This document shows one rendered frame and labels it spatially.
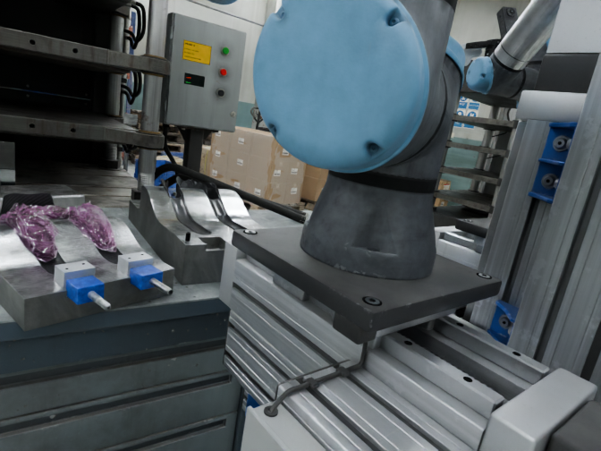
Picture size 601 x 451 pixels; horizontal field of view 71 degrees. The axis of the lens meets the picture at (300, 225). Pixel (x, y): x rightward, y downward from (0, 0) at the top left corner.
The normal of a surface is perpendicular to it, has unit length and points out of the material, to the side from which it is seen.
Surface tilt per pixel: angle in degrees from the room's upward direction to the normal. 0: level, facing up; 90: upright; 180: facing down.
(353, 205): 72
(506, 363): 90
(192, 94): 90
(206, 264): 90
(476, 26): 90
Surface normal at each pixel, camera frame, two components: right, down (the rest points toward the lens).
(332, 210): -0.66, -0.25
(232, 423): 0.54, 0.29
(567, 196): -0.77, 0.04
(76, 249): 0.48, -0.73
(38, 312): 0.76, 0.28
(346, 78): -0.44, 0.28
